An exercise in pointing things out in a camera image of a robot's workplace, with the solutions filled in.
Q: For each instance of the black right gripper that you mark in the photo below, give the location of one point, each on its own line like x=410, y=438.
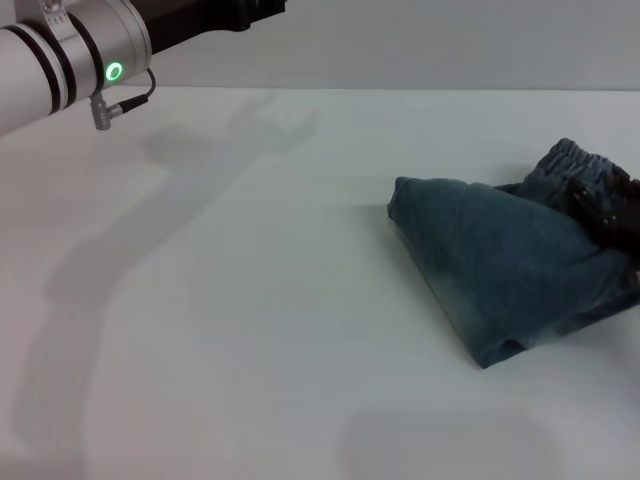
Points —
x=620, y=220

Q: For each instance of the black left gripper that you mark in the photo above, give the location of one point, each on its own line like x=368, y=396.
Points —
x=200, y=22

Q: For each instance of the blue denim shorts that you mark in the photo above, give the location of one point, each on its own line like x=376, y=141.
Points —
x=500, y=260

